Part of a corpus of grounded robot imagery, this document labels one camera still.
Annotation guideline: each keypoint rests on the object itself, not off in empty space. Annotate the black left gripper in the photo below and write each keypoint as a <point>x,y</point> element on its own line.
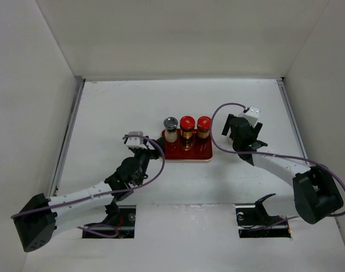
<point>154,154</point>

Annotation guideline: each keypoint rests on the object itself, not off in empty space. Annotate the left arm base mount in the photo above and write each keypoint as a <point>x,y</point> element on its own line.
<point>120,225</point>

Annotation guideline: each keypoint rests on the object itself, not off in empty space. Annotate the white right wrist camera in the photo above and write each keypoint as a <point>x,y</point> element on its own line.
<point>251,114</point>

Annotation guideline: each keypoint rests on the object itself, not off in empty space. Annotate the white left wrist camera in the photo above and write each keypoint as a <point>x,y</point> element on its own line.
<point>134,140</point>

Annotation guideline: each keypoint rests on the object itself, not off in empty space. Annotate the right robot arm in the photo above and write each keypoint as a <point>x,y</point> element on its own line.
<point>315,193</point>

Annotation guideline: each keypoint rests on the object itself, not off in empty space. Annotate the short red-lid chili jar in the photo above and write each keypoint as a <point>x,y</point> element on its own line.
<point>187,125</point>

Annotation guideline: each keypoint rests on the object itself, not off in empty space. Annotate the glass salt grinder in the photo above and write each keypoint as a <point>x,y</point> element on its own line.
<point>171,125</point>

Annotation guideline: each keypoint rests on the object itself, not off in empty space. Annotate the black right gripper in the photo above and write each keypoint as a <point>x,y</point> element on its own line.
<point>256,130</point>

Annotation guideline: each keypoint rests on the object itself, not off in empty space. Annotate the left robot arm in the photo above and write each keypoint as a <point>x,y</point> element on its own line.
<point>42,218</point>

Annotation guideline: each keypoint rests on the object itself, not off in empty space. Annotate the red lacquer tray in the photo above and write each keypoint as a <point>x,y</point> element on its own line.
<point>197,151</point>

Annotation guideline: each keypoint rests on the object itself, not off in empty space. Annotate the tall red-lid sauce jar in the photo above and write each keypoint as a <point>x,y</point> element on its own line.
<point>203,128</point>

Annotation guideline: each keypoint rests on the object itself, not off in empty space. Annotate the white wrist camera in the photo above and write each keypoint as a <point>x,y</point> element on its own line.
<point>251,114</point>
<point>134,140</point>

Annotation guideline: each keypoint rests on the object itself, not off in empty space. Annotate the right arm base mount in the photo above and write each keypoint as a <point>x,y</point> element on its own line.
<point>254,222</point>

